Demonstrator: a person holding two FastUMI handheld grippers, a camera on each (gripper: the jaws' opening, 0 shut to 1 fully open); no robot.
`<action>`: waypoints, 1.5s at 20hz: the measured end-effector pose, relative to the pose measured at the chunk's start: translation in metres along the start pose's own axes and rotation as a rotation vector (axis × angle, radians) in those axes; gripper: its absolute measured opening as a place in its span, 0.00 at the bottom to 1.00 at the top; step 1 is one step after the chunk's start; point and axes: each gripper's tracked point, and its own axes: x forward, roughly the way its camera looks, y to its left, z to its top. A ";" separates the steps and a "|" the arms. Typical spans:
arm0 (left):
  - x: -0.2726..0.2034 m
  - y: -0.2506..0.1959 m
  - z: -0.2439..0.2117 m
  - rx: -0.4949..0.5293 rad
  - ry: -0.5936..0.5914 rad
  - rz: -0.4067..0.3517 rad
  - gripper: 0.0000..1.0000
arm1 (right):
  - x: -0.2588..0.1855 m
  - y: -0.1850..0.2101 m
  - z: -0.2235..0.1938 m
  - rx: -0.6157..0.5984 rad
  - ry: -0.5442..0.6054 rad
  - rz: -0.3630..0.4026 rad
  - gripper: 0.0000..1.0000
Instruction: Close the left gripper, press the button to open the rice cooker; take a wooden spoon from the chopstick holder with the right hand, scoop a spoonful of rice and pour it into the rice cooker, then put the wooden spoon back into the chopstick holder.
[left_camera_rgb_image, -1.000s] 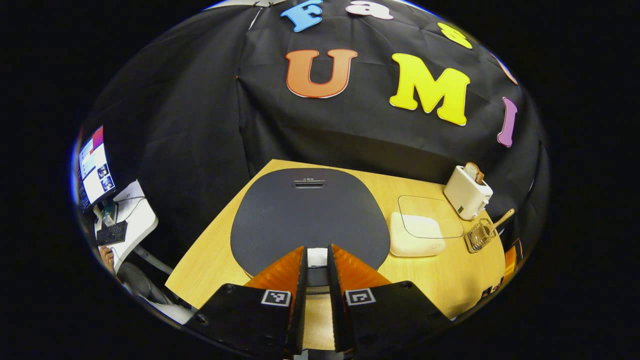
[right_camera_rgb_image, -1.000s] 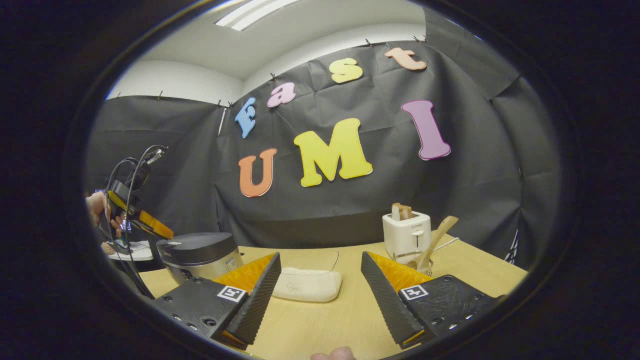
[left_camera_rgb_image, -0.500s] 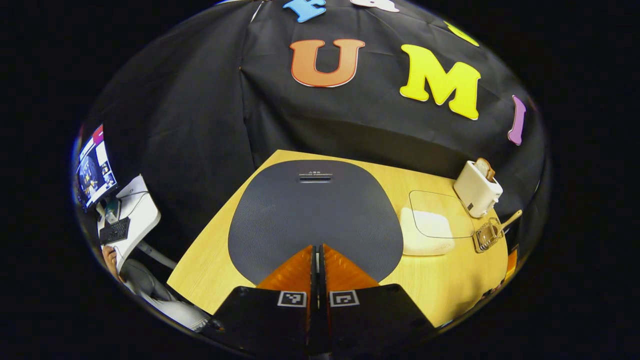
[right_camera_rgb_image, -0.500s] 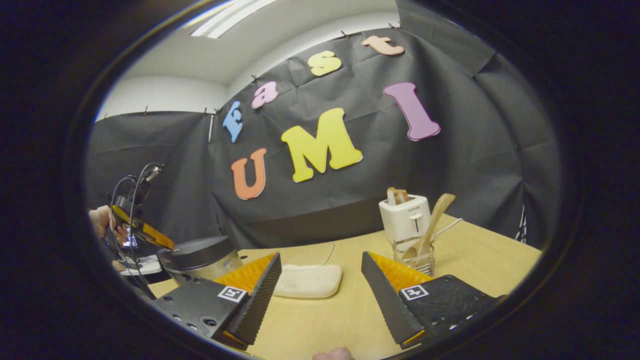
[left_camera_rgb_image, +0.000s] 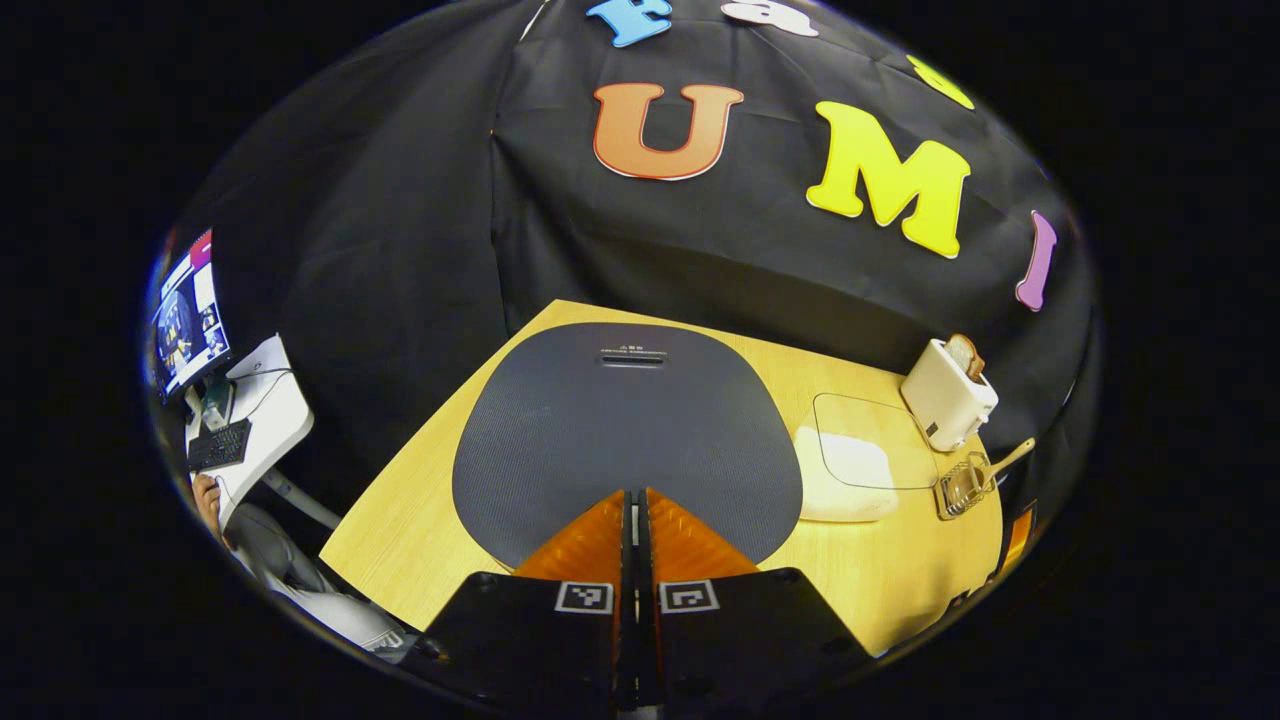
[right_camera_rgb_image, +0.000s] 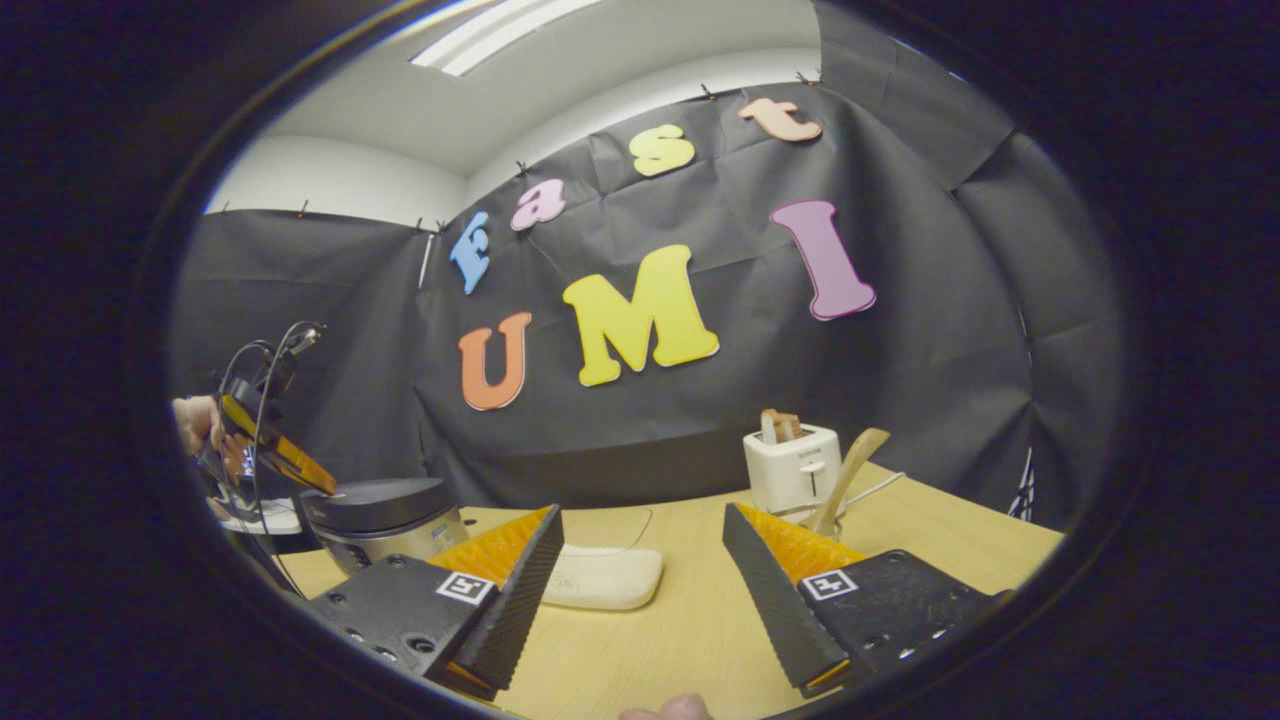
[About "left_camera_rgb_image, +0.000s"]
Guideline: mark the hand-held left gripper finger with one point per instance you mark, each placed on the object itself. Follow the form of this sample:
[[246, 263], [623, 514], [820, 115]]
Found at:
[[625, 620], [646, 620]]

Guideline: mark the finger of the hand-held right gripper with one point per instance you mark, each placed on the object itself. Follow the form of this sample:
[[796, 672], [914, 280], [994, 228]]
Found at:
[[1018, 540]]

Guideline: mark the black rice cooker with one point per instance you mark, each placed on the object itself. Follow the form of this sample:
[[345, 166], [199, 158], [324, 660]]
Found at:
[[620, 430]]

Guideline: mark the white toaster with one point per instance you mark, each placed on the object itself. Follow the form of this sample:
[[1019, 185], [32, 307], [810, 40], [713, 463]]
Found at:
[[945, 400]]

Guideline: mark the brown toasted bread slice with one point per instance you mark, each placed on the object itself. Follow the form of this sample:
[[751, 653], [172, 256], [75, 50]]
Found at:
[[976, 362]]

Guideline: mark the white bread slice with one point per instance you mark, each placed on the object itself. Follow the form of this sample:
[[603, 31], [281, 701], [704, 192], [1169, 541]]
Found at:
[[960, 352]]

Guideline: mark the white desk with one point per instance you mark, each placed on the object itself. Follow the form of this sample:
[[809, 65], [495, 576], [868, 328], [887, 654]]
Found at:
[[280, 410]]

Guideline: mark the black backdrop cloth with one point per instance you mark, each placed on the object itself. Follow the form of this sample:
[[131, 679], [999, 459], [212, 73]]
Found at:
[[400, 250]]

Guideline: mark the black keyboard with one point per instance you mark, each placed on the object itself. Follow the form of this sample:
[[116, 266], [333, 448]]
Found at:
[[220, 445]]

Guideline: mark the small teal box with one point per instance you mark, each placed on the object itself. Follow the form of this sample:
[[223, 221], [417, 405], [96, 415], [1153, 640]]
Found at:
[[215, 405]]

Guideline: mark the computer monitor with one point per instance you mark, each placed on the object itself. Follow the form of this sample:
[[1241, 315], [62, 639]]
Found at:
[[190, 320]]

